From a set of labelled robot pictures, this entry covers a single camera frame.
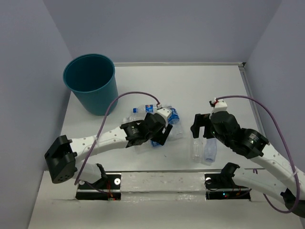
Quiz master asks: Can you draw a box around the white front platform board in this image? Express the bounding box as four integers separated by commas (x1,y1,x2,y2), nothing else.
29,172,302,229

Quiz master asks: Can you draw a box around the crushed bluish blue cap bottle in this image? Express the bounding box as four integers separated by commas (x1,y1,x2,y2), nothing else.
203,138,217,164

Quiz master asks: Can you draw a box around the blue label white cap bottle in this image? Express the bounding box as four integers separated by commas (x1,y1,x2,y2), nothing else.
134,140,162,155

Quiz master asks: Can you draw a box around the blue cap Pepsi bottle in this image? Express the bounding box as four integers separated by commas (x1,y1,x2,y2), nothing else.
132,104,172,114

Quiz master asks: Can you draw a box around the large clear square bottle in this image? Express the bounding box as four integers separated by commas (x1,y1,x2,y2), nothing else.
122,113,147,127

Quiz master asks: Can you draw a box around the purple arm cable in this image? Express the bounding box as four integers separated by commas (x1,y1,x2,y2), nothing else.
74,92,161,186
215,95,299,214

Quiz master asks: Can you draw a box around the teal plastic bin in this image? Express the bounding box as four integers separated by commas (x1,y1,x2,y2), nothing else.
63,53,118,116

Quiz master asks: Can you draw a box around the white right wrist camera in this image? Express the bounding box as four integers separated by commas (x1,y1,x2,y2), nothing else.
209,97,227,114

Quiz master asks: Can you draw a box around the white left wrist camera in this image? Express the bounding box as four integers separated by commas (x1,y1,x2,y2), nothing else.
155,103,172,124

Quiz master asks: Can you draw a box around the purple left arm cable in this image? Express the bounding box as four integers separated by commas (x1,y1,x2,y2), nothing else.
74,92,161,186

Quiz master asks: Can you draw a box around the clear white cap bottle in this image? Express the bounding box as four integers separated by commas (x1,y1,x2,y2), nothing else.
190,138,203,163

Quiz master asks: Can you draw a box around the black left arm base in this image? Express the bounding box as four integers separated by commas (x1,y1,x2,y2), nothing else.
75,172,122,201

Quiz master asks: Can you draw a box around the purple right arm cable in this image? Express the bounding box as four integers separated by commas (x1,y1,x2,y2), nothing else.
215,95,299,214

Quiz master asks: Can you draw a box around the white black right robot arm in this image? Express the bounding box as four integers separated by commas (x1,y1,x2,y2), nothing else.
190,111,305,218

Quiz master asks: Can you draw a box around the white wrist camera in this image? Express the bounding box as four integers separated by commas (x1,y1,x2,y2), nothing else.
209,97,227,114
155,103,172,124

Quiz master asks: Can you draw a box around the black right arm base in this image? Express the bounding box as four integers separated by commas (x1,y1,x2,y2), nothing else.
204,163,251,200

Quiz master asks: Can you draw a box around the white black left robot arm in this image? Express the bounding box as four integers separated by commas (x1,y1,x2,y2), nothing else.
44,108,173,188

